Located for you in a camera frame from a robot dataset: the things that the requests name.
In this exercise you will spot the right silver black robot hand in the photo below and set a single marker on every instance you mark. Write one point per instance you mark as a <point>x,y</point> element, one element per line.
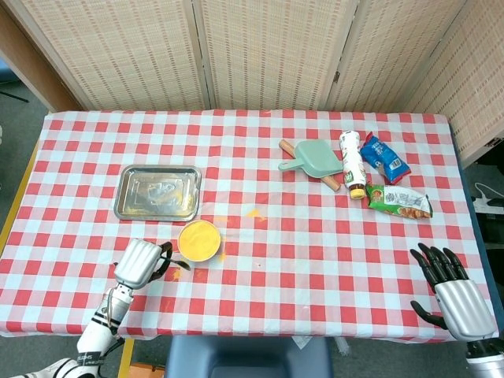
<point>464,307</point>

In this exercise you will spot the green snack bag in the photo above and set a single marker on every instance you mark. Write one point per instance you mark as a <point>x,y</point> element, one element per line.
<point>397,201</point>

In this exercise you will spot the wooden rolling pin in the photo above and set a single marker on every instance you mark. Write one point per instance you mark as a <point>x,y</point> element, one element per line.
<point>332,184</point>

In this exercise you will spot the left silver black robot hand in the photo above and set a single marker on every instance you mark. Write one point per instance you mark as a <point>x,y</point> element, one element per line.
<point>138,262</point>

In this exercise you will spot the black spoon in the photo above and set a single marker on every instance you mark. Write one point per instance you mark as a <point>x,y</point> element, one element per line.
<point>182,264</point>

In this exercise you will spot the red white checkered tablecloth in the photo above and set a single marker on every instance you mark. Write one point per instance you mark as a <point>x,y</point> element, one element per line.
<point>275,256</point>

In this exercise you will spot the blue robot base seat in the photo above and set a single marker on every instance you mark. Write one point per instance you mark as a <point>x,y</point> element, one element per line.
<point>248,358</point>

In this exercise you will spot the green plastic dustpan scoop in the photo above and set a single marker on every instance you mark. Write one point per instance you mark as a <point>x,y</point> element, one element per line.
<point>315,157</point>

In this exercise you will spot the yellow bowl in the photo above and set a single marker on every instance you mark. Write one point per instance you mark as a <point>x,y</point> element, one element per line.
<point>199,241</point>

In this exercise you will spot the white power strip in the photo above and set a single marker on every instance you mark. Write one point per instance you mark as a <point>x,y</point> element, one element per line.
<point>488,204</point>

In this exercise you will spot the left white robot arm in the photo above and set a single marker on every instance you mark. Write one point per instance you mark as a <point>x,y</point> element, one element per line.
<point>98,334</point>

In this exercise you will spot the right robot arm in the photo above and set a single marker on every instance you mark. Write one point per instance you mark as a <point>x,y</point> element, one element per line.
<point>486,360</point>

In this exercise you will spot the blue snack bag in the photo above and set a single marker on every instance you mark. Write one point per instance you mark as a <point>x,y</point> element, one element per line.
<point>386,159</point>

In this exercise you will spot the white bottle with yellow cap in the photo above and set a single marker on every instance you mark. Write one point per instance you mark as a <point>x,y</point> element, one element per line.
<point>352,161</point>

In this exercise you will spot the orange box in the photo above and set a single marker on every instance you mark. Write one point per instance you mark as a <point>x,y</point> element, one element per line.
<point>145,371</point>

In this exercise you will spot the rectangular metal tray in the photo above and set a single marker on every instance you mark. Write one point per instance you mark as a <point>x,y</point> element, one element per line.
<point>157,193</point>

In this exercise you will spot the woven folding screen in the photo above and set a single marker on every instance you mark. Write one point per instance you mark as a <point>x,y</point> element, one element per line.
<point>267,51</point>

